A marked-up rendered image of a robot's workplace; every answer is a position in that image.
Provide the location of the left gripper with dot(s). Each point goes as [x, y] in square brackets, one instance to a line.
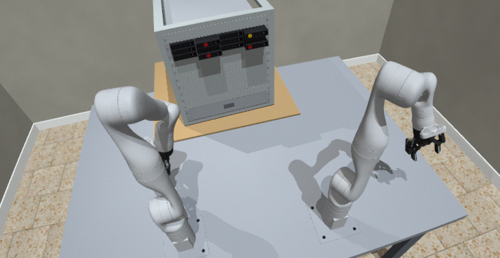
[165, 157]

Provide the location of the grey metal rack frame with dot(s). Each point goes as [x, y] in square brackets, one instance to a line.
[235, 82]

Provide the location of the tan wooden board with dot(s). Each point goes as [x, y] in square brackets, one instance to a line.
[283, 107]

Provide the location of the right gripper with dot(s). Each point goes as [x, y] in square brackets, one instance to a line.
[421, 143]

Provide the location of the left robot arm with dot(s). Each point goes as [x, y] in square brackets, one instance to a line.
[129, 105]

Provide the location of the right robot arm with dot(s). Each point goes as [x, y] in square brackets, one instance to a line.
[403, 87]

